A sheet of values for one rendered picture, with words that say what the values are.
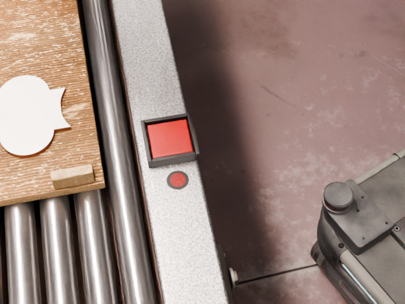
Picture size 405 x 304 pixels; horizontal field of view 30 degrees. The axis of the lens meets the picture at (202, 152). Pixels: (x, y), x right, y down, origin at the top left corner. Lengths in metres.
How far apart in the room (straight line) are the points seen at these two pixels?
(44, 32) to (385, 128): 1.31
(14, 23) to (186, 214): 0.44
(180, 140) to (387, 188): 0.90
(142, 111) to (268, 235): 0.99
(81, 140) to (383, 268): 0.92
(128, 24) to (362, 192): 0.81
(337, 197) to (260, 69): 0.74
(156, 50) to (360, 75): 1.28
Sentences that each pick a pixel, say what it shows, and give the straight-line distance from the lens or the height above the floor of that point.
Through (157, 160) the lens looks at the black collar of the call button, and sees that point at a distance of 1.08.
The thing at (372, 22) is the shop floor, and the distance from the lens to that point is 2.58.
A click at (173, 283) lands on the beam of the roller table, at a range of 1.01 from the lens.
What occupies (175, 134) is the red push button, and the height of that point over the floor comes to 0.93.
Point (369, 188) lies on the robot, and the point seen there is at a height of 0.24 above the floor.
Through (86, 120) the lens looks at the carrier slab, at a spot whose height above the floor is 0.94.
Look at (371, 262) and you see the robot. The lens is 1.81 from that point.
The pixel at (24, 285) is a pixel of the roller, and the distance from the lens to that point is 1.03.
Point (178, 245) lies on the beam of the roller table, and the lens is 1.03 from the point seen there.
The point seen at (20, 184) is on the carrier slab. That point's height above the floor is 0.94.
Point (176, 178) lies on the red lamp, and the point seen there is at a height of 0.92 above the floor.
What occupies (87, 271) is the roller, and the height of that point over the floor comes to 0.91.
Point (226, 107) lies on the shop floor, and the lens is 2.30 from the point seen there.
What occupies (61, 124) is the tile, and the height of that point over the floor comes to 0.94.
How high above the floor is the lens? 1.84
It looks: 56 degrees down
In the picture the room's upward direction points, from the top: 1 degrees counter-clockwise
